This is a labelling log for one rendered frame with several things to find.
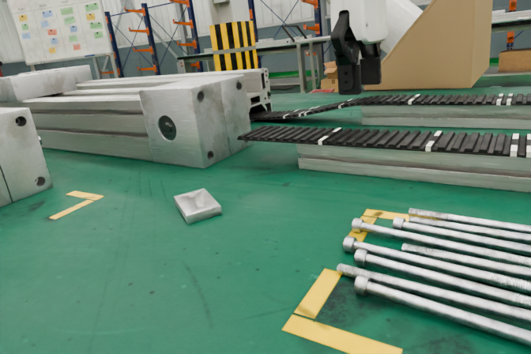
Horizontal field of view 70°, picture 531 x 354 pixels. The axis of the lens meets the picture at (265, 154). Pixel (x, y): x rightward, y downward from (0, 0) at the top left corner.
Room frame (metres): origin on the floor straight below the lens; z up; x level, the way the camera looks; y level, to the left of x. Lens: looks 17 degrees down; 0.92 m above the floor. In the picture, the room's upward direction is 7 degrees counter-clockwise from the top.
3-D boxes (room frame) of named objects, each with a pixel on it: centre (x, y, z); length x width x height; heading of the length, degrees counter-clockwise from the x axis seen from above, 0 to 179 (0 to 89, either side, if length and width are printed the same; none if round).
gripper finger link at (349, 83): (0.51, -0.12, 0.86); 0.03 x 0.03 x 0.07; 54
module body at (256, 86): (0.90, 0.33, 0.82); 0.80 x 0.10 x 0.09; 54
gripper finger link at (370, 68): (0.60, -0.18, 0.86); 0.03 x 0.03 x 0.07; 54
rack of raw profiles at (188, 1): (10.70, 2.94, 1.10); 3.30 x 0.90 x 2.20; 57
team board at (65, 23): (5.93, 2.74, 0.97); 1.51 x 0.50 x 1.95; 77
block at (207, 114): (0.50, 0.07, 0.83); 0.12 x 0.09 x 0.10; 144
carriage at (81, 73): (1.05, 0.53, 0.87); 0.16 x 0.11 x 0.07; 54
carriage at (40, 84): (0.75, 0.44, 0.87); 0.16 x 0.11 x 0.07; 54
